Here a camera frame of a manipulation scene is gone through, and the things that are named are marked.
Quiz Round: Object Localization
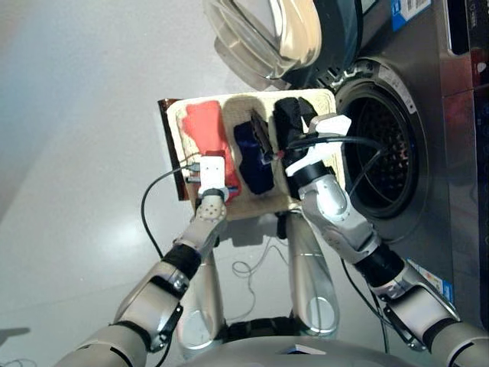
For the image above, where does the black cloth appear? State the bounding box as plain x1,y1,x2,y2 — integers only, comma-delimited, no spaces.
272,97,306,200

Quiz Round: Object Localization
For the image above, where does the navy blue cloth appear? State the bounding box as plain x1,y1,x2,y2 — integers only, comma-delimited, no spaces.
233,122,276,195

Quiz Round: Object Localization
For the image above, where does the red cloth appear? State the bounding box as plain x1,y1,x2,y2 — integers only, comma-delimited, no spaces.
181,99,242,198

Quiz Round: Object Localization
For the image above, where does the pale woven laundry basket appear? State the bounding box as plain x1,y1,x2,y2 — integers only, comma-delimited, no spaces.
166,88,347,222

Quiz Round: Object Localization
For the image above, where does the dark brown basket stand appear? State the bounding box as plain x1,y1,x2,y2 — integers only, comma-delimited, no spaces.
157,98,192,202

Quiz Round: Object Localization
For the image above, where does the grey front-loading washing machine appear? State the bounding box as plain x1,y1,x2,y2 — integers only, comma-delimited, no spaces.
313,0,489,333

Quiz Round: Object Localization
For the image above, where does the round glass washer door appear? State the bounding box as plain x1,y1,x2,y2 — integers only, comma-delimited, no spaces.
202,0,364,91

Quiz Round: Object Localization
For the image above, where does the silver robot leg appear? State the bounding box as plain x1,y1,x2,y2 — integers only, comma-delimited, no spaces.
177,225,230,351
284,212,341,337

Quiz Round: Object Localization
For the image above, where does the blue energy label sticker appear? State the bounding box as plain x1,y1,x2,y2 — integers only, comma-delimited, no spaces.
391,0,432,31

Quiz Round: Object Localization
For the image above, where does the black robot pelvis joint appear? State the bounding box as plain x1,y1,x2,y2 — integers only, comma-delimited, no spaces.
221,317,306,343

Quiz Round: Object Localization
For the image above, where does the silver robot torso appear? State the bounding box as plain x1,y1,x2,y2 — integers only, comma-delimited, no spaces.
183,336,452,367

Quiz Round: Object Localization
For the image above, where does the white blue printed sticker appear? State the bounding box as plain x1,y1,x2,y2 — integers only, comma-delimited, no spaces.
405,258,456,307

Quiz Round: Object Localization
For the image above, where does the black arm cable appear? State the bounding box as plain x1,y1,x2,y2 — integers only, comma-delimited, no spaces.
284,135,390,355
140,162,202,261

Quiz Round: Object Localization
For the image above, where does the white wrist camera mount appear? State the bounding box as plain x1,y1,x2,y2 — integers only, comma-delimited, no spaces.
284,113,352,177
198,155,226,192

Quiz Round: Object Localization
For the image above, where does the thin grey floor wire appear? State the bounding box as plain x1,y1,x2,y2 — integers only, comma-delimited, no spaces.
227,236,291,322

